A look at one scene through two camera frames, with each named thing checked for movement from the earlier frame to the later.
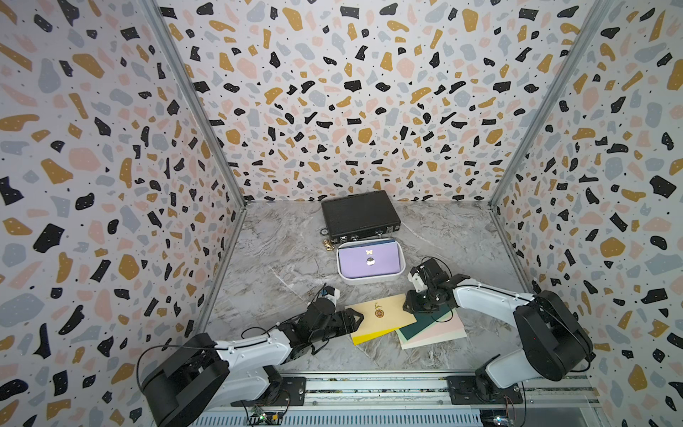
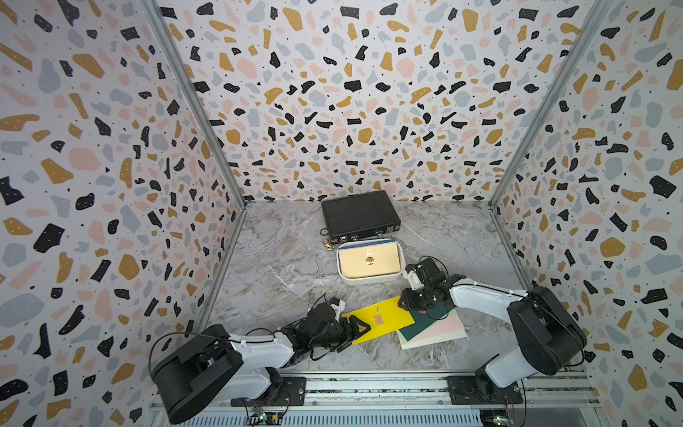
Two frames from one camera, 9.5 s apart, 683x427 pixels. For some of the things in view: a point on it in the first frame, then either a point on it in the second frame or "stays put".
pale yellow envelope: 382,315 -> 367,261
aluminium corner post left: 187,81 stays put
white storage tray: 376,278 stays put
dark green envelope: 424,320 stays put
